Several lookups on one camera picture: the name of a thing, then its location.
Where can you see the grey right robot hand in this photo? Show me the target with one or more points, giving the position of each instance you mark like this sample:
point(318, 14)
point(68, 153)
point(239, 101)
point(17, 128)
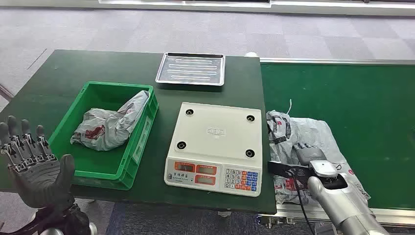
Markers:
point(309, 154)

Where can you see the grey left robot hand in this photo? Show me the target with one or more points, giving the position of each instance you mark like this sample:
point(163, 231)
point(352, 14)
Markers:
point(39, 181)

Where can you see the grey courier bag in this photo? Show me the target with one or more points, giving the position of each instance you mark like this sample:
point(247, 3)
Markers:
point(107, 129)
point(304, 129)

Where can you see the green conveyor belt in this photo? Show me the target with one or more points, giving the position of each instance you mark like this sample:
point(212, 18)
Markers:
point(356, 97)

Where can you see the green plastic bin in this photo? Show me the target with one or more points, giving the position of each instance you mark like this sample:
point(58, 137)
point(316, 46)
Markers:
point(97, 165)

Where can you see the dark metal bar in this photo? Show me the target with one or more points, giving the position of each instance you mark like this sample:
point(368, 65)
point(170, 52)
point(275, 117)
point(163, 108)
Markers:
point(6, 92)

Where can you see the white electronic scale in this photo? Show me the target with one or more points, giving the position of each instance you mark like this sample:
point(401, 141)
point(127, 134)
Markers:
point(214, 129)

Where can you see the white table caster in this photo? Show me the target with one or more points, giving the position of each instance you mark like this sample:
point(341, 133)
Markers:
point(224, 213)

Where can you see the white round knob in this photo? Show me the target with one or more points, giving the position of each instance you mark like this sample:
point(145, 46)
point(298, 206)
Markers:
point(251, 54)

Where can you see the silver metal tray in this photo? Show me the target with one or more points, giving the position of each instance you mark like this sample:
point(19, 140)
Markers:
point(191, 69)

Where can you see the white window ledge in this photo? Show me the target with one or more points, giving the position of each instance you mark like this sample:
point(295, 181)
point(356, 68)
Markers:
point(324, 8)

